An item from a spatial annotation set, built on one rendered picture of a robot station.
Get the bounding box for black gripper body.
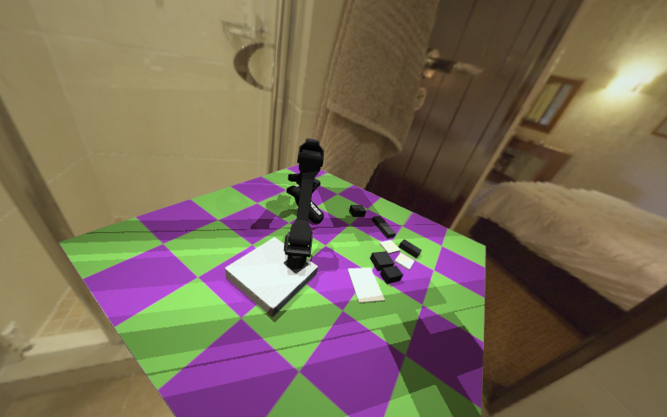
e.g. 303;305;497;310
287;173;320;197

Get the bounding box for dark grey controller unit with green rocker switches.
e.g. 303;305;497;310
308;200;324;224

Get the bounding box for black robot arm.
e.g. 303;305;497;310
283;138;324;274

